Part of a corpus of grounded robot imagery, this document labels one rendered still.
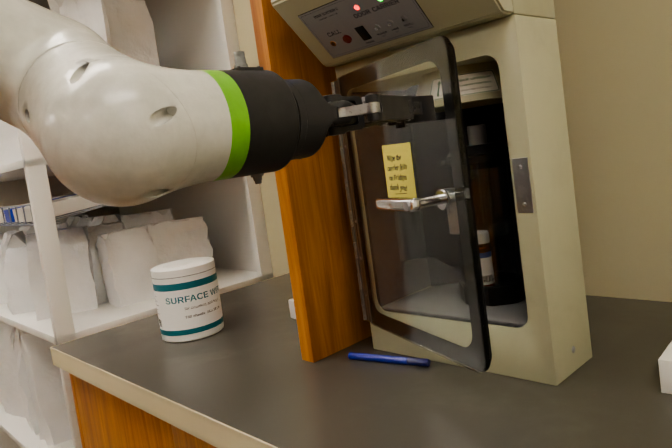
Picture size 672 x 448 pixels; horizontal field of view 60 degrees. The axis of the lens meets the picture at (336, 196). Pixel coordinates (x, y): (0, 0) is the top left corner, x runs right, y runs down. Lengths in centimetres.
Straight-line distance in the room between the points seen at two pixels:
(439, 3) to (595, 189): 57
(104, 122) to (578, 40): 95
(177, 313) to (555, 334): 73
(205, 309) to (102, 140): 85
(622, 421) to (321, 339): 47
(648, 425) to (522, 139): 35
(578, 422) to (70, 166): 58
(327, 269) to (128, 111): 63
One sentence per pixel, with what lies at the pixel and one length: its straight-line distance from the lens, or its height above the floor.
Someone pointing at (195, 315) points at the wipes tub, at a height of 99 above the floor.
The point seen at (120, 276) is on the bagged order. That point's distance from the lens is 179.
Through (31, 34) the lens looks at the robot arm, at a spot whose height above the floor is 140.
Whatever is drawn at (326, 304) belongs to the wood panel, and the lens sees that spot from 99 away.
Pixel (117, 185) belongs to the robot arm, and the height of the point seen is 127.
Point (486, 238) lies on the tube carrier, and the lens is 89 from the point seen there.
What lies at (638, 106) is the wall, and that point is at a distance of 117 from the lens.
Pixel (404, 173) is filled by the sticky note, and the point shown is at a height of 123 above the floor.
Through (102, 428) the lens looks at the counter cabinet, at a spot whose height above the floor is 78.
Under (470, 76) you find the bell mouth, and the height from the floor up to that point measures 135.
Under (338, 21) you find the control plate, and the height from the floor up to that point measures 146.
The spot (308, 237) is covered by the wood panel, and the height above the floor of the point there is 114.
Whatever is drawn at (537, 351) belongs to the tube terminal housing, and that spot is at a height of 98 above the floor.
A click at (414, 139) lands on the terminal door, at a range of 75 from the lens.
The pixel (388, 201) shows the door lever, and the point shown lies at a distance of 73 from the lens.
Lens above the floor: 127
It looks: 4 degrees down
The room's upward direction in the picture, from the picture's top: 8 degrees counter-clockwise
